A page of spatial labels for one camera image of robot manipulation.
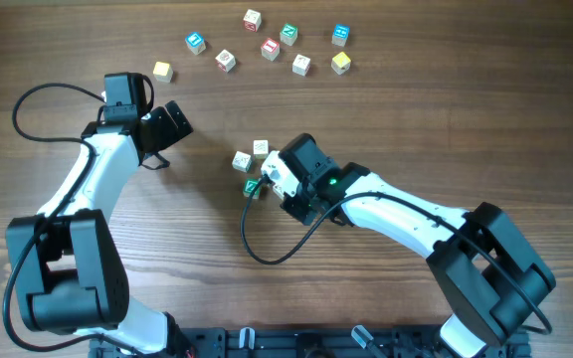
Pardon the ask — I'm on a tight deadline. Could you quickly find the green z block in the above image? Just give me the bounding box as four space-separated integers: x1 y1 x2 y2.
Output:
243 179 262 199
280 23 298 46

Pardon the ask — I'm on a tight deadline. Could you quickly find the wooden block yellow side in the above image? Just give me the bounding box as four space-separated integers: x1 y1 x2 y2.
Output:
253 139 270 160

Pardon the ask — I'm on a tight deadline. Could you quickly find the plain wooden block blue side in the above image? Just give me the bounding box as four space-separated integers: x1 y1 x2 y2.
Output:
232 151 253 173

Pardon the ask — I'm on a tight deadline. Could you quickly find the white block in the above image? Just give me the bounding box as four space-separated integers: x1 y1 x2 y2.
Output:
273 184 285 200

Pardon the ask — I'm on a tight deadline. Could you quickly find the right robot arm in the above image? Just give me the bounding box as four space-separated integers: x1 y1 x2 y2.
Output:
261 133 556 357

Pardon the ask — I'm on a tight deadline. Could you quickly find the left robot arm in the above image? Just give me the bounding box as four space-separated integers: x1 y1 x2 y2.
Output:
2 73 197 357

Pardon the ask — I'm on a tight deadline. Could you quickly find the yellow block left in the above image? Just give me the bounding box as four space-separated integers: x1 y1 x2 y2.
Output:
153 62 174 83

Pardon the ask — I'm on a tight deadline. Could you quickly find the blue block left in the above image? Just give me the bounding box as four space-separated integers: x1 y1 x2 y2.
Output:
185 32 206 55

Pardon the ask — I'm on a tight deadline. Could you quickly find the wooden block red drawing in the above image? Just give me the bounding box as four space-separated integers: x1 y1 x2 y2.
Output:
215 50 237 73

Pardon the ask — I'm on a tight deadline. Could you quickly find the wooden block airplane drawing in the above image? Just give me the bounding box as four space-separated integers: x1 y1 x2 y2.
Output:
291 54 311 77

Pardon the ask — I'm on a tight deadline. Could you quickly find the yellow block right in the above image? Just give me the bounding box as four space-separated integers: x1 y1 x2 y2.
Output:
331 52 351 75

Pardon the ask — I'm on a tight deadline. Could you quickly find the red-edged wooden block top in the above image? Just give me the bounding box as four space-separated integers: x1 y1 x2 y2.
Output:
243 9 262 32

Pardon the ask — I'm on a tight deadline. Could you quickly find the red I block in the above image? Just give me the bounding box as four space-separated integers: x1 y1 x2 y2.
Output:
261 38 281 62

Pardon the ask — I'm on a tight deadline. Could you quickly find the blue block right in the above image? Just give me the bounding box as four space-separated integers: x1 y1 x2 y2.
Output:
331 24 350 47

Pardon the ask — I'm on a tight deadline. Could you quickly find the right black cable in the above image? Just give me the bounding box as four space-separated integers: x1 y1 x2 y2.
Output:
239 176 554 337

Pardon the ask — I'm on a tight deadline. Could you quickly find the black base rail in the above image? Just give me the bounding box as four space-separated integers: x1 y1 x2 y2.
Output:
88 323 532 358

